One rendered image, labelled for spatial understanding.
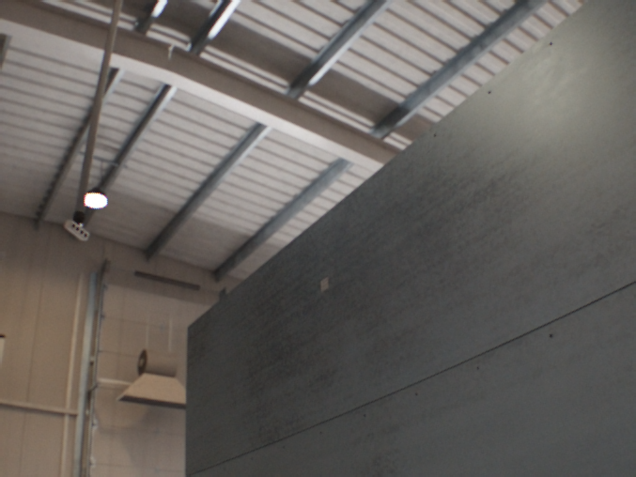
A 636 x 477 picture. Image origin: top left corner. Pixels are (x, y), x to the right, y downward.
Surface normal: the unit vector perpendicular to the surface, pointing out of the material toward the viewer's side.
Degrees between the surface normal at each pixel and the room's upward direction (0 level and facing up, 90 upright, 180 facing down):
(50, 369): 90
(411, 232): 90
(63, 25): 90
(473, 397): 90
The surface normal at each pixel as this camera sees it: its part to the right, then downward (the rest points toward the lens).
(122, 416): 0.58, -0.43
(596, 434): -0.81, -0.24
